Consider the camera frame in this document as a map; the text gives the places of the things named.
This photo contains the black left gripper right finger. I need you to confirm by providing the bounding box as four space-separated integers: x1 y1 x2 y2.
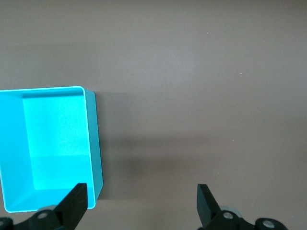
197 184 287 230

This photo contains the turquoise plastic storage box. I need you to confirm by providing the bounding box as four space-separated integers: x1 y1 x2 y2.
0 85 104 213

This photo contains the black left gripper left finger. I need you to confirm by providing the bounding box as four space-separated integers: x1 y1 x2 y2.
0 183 88 230

